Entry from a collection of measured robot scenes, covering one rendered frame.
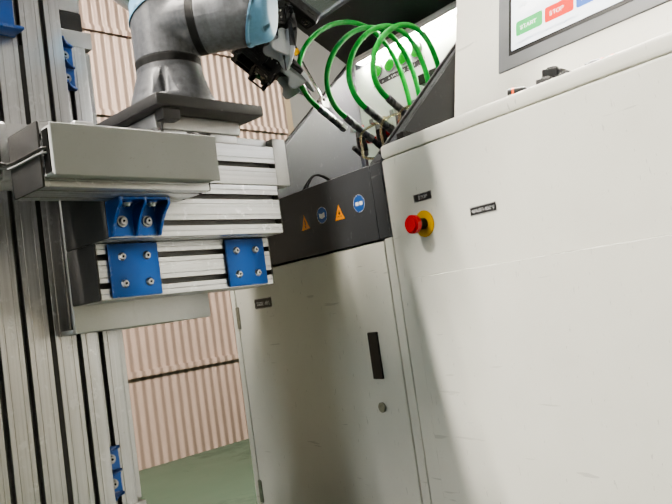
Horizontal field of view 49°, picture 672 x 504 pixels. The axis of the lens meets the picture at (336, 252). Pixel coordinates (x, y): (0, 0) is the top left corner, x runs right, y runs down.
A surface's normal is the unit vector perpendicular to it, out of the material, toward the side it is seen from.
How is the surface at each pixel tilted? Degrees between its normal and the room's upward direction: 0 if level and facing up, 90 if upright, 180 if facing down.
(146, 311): 90
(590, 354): 90
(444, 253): 90
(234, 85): 90
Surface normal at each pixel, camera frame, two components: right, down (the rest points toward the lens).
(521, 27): -0.80, -0.17
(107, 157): 0.72, -0.15
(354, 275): -0.79, 0.07
